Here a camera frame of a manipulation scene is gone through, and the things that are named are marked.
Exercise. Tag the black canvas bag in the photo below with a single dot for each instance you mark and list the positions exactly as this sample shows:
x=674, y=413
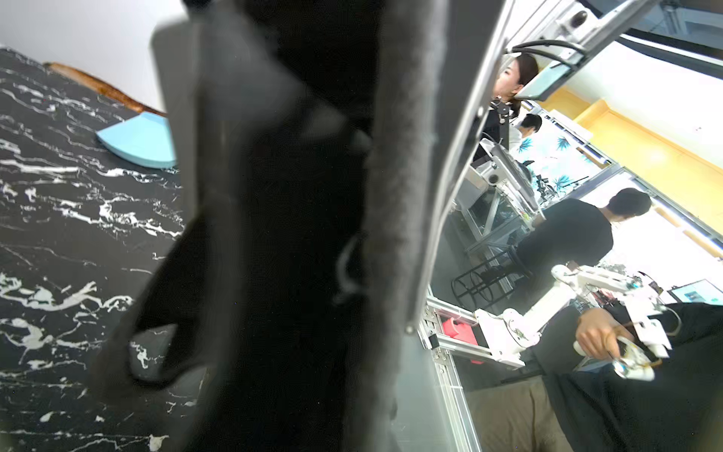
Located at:
x=320, y=142

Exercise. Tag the person in black shirt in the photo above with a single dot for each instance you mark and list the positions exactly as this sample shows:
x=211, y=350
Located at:
x=572, y=233

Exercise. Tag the woman with dark hair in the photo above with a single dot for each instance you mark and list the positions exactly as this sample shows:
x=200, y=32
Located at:
x=511, y=81

